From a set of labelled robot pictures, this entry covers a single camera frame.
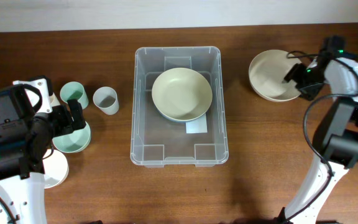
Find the mint green cup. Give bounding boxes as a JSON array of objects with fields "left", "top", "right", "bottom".
[{"left": 60, "top": 82, "right": 89, "bottom": 109}]

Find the mint green bowl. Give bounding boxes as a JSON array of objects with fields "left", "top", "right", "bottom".
[{"left": 52, "top": 123, "right": 91, "bottom": 153}]

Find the beige bowl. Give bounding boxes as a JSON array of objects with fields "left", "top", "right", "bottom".
[
  {"left": 249, "top": 50, "right": 301, "bottom": 102},
  {"left": 152, "top": 68, "right": 213, "bottom": 117}
]

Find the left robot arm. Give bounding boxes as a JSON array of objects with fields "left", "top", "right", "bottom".
[{"left": 0, "top": 76, "right": 86, "bottom": 223}]

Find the white label in bin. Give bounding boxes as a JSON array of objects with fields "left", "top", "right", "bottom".
[{"left": 186, "top": 114, "right": 208, "bottom": 134}]

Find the beige cup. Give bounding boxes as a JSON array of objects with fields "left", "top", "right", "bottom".
[{"left": 49, "top": 93, "right": 60, "bottom": 108}]

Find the white bowl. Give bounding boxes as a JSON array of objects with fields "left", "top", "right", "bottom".
[{"left": 43, "top": 149, "right": 69, "bottom": 189}]

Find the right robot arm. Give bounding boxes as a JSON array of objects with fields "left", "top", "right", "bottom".
[{"left": 274, "top": 35, "right": 358, "bottom": 223}]

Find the grey cup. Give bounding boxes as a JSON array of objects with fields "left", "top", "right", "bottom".
[{"left": 93, "top": 86, "right": 119, "bottom": 115}]

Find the clear plastic storage bin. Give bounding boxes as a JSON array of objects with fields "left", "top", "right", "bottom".
[{"left": 130, "top": 46, "right": 229, "bottom": 167}]

